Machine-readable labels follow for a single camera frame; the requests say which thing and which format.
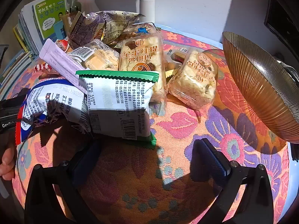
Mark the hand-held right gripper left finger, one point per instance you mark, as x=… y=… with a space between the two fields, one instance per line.
x=86 y=158

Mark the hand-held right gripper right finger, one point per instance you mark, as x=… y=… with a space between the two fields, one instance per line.
x=215 y=161

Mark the blue white snack packet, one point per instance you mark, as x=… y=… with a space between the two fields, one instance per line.
x=53 y=100

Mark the small orange snack packet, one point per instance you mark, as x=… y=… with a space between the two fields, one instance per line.
x=193 y=81

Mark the brown ribbed bowl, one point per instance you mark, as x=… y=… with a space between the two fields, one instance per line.
x=257 y=79

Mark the clear barcode pastry packet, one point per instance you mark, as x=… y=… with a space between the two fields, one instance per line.
x=100 y=58

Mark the person's left hand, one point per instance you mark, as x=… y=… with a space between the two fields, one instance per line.
x=5 y=161

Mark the red white striped wrapper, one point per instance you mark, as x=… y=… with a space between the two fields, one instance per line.
x=42 y=67

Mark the green white snack packet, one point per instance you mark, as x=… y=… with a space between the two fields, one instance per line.
x=116 y=102

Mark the lilac stick packet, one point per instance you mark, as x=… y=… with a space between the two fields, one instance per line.
x=60 y=63

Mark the stack of books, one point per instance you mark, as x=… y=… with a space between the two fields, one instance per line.
x=21 y=42

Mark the green book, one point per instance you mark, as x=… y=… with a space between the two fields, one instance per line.
x=49 y=16

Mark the purple patterned snack packet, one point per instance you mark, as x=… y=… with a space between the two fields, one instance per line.
x=84 y=30

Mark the large clear sachima packet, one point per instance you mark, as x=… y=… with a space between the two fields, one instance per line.
x=140 y=53

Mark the beige patterned snack packet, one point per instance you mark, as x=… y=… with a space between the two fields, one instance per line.
x=116 y=25

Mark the white ribbed vase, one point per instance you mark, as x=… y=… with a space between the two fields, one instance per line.
x=86 y=3

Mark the cartoon print snack packet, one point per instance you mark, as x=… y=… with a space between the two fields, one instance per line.
x=142 y=29

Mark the black monitor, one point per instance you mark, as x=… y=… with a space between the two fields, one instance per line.
x=280 y=21

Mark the white lamp post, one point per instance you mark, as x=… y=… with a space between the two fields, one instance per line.
x=147 y=9

